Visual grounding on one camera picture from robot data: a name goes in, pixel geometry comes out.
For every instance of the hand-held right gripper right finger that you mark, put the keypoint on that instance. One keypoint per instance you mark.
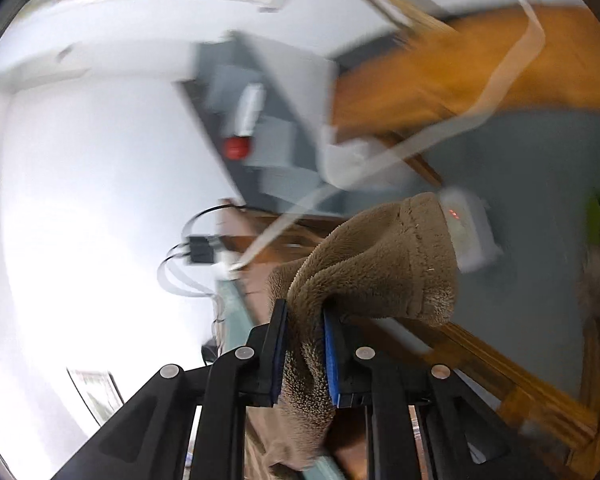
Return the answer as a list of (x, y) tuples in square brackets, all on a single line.
[(331, 360)]

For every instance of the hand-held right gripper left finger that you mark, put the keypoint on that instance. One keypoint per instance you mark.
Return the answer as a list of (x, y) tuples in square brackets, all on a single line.
[(280, 360)]

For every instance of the brown fleece towel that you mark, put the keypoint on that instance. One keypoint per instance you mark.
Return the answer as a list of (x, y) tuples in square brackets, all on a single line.
[(380, 260)]

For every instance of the black power adapter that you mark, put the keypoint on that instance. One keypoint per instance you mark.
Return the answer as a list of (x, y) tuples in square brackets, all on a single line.
[(201, 250)]

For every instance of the white device with red light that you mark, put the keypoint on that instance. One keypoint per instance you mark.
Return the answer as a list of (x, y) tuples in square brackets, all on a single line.
[(472, 230)]

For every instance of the white box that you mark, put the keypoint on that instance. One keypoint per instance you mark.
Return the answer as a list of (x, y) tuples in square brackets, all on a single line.
[(360, 160)]

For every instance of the red round object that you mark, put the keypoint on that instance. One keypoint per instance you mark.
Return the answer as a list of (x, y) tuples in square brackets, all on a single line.
[(236, 146)]

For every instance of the framed wall picture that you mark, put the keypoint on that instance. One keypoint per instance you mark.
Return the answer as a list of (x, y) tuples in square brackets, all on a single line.
[(95, 392)]

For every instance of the wooden furniture frame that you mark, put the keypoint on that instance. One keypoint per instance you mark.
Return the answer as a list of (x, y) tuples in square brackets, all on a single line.
[(430, 75)]

